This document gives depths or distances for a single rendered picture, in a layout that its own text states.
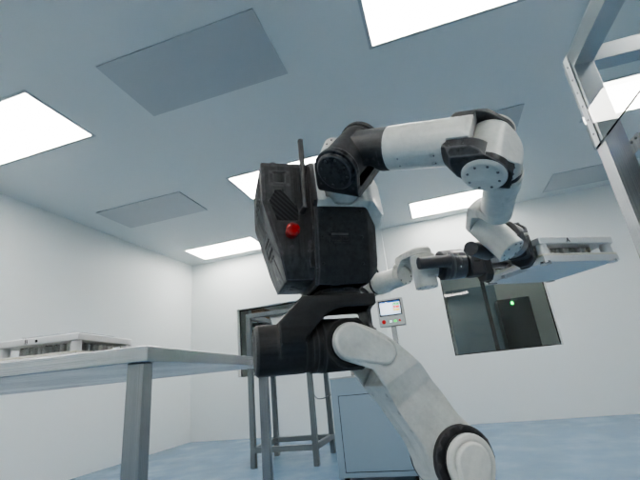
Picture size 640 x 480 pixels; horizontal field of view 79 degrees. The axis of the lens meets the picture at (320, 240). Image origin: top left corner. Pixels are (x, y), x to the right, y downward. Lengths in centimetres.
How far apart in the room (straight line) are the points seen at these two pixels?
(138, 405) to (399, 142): 77
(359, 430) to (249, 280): 410
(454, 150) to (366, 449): 276
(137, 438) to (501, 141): 92
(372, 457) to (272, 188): 261
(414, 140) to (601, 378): 555
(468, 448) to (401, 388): 17
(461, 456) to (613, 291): 547
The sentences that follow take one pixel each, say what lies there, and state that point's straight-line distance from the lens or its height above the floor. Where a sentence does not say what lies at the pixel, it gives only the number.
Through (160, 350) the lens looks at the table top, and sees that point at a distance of 100.
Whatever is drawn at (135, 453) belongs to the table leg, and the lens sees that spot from 99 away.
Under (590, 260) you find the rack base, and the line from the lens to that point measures 125.
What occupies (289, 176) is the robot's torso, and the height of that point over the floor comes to 124.
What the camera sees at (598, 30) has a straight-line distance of 146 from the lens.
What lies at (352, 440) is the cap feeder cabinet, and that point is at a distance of 327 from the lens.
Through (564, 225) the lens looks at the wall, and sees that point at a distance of 639.
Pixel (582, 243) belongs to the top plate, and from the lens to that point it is 126.
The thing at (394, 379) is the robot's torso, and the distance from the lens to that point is 91.
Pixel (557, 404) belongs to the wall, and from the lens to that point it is 602.
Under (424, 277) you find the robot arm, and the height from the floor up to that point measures 102.
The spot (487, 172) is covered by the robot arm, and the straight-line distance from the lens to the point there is 74.
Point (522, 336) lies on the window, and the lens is 606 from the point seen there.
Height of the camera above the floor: 79
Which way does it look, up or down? 19 degrees up
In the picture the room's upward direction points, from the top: 6 degrees counter-clockwise
